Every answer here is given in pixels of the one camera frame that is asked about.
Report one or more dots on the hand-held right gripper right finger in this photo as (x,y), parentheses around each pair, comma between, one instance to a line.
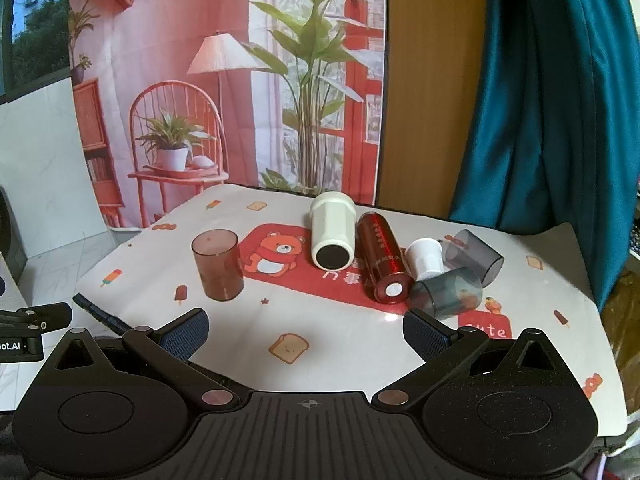
(425,334)

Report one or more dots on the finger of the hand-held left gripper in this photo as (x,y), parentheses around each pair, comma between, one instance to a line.
(47,316)

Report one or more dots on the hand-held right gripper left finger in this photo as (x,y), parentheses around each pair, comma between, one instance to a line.
(186,336)

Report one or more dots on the grey translucent cup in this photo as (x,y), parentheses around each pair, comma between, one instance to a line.
(475,255)
(447,292)

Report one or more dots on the small white cup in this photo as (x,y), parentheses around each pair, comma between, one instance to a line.
(425,260)

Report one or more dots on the brown translucent cup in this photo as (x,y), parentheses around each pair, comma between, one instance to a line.
(217,265)

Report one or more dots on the red cylindrical bottle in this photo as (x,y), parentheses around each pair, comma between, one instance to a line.
(382,255)

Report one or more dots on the printed bear tablecloth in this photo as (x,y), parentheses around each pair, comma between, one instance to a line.
(325,340)

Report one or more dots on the white cylindrical bottle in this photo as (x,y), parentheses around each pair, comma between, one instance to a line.
(332,230)

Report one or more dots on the wooden panel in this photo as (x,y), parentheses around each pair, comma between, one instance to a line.
(430,85)

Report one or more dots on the teal curtain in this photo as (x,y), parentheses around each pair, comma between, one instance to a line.
(550,110)

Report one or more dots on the window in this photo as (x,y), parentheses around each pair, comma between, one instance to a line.
(40,25)

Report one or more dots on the printed room wall tapestry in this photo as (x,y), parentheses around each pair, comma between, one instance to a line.
(200,60)

